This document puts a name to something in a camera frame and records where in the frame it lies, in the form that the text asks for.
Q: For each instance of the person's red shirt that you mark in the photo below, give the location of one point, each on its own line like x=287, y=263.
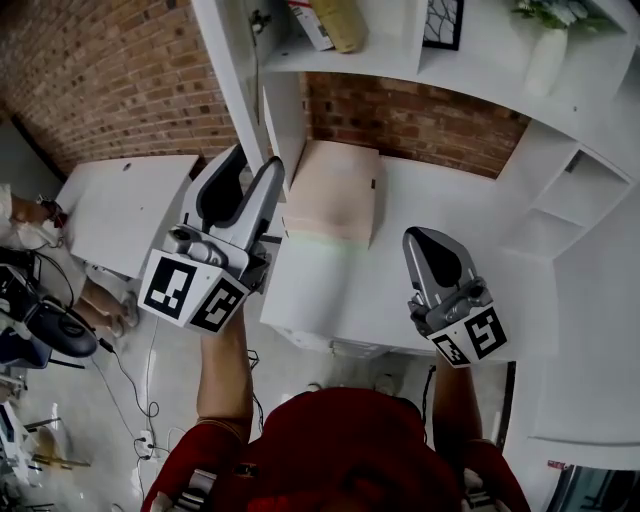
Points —
x=340, y=440

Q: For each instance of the white door with ribbed glass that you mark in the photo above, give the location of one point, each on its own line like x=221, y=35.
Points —
x=230, y=75

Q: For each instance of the white desk with drawers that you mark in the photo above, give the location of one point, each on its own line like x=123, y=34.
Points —
x=450, y=200

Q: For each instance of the person's left forearm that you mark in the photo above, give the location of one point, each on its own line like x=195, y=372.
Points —
x=225, y=375

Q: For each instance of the blue plastic chair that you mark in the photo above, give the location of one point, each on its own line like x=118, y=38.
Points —
x=20, y=352

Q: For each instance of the black rounded backpack rig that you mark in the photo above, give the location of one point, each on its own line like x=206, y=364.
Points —
x=60, y=327

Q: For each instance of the white power strip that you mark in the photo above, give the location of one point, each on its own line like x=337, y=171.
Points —
x=147, y=445

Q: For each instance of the white hutch support panel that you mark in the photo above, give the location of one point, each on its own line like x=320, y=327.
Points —
x=285, y=125

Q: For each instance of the beige box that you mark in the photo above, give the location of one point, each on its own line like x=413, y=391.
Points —
x=335, y=190

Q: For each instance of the white vase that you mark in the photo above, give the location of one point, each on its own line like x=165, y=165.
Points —
x=547, y=62

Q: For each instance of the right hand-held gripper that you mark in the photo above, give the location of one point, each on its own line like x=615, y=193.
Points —
x=482, y=332

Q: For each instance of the person's white shoe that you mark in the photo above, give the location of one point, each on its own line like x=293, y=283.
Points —
x=315, y=387
x=386, y=385

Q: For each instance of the black framed glass door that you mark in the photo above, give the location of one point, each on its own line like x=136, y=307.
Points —
x=600, y=490

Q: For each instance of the tan paper package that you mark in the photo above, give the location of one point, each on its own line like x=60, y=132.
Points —
x=347, y=25

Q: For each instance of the black framed picture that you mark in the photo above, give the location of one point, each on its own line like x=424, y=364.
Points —
x=442, y=22

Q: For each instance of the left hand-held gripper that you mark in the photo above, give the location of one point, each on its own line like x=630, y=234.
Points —
x=167, y=287

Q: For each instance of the red drink can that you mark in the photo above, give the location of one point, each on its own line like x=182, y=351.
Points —
x=558, y=464

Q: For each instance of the person's right forearm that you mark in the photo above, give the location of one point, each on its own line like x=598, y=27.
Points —
x=455, y=400

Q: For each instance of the green plant sprig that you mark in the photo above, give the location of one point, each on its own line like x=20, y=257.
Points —
x=555, y=12

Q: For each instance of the gold frame stool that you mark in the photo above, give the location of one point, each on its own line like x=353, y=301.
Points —
x=55, y=445

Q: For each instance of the cardboard box with label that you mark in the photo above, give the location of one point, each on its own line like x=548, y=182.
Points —
x=312, y=25

